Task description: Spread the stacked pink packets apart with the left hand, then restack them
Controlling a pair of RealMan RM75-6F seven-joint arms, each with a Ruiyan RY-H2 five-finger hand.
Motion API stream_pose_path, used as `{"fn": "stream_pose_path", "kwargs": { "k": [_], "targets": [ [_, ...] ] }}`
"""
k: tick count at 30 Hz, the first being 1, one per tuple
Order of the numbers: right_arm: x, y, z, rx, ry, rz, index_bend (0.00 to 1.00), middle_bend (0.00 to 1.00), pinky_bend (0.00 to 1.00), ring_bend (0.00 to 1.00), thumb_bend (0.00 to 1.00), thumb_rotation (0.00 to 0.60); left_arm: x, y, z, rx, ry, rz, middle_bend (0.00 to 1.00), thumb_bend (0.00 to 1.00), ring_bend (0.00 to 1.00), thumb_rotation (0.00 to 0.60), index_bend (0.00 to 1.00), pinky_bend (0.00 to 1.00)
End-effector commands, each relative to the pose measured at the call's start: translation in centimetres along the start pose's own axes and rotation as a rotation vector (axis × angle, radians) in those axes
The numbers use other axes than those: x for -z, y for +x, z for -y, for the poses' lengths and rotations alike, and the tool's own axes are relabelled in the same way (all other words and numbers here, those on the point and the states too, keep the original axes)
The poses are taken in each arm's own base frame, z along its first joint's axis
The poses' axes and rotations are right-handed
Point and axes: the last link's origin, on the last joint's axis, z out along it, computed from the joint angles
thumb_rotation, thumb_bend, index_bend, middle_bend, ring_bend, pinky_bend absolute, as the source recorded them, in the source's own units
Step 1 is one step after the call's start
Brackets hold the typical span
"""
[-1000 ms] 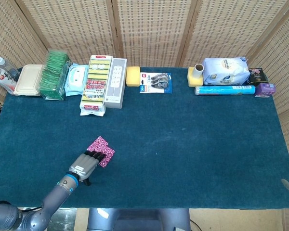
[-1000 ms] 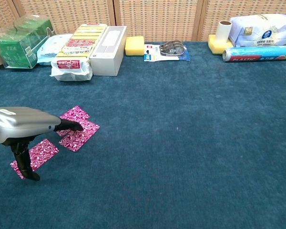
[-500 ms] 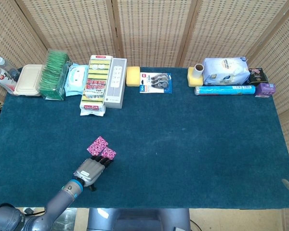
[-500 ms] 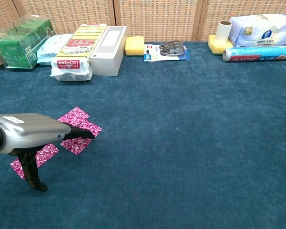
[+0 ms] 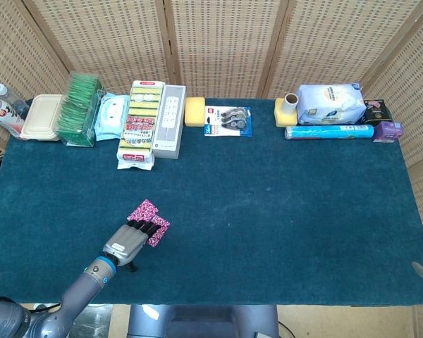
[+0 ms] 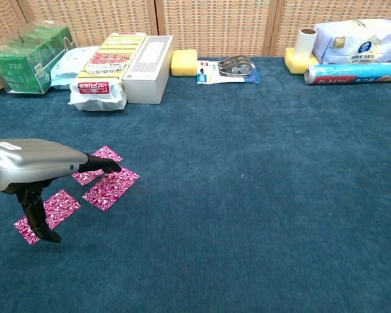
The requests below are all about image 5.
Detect shiny metal base plate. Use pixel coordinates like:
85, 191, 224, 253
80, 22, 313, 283
73, 304, 114, 338

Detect blue plastic wrap roll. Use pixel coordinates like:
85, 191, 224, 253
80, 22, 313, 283
284, 124, 374, 141

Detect white power strip box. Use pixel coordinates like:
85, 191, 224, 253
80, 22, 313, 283
151, 84, 187, 160

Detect white label bottle black cap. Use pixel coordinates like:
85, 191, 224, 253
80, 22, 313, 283
0, 94, 25, 138

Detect white blue tissue bag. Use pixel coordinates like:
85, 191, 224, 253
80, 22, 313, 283
296, 82, 367, 126

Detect teal felt table mat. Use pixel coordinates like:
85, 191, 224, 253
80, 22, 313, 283
0, 97, 423, 306

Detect small purple box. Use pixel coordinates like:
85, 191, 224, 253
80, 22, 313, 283
372, 120, 405, 144

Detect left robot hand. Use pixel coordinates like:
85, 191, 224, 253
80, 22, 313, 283
102, 220, 159, 274

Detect light blue wet wipes pack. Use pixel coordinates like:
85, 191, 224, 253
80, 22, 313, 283
94, 92, 131, 142

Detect white paper roll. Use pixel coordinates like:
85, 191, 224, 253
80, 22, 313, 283
284, 92, 300, 113

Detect woven bamboo folding screen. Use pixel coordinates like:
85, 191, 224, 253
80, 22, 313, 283
0, 0, 423, 338

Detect black snack packet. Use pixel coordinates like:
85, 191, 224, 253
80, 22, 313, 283
362, 99, 392, 127

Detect yellow sponge multipack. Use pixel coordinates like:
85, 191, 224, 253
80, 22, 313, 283
116, 80, 165, 171

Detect beige lidded lunch box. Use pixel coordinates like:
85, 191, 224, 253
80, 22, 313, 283
20, 94, 64, 142

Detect clear bottle white cap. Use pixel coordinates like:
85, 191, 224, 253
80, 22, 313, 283
0, 83, 31, 119

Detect correction tape blister pack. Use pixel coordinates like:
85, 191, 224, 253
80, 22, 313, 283
203, 104, 254, 138

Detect yellow sponge with paper cup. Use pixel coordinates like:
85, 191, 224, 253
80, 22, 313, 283
274, 97, 300, 128

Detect grey robot torso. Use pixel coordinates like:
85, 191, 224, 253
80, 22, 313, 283
128, 304, 280, 338

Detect clear box green tea bags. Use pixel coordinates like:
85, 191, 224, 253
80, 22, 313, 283
56, 71, 107, 148

